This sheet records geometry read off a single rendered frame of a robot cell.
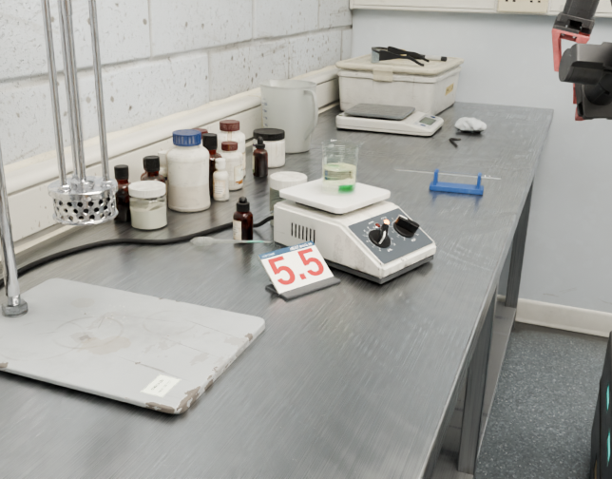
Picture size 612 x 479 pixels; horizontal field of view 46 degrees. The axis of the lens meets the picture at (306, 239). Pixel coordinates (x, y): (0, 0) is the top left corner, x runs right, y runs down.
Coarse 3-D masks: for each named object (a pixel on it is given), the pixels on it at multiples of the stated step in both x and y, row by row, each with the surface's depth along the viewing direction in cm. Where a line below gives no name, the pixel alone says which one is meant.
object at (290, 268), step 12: (300, 252) 94; (312, 252) 95; (276, 264) 91; (288, 264) 92; (300, 264) 93; (312, 264) 94; (324, 264) 95; (276, 276) 90; (288, 276) 91; (300, 276) 92; (312, 276) 93
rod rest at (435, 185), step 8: (480, 176) 132; (432, 184) 135; (440, 184) 135; (448, 184) 135; (456, 184) 136; (464, 184) 136; (472, 184) 136; (480, 184) 135; (456, 192) 134; (464, 192) 133; (472, 192) 133; (480, 192) 133
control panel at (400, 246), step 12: (384, 216) 99; (396, 216) 101; (360, 228) 95; (372, 228) 96; (396, 240) 96; (408, 240) 98; (420, 240) 99; (384, 252) 94; (396, 252) 95; (408, 252) 96
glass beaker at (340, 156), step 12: (324, 144) 100; (336, 144) 102; (348, 144) 102; (360, 144) 99; (324, 156) 99; (336, 156) 98; (348, 156) 98; (324, 168) 99; (336, 168) 98; (348, 168) 98; (324, 180) 100; (336, 180) 99; (348, 180) 99; (324, 192) 101; (336, 192) 99; (348, 192) 100
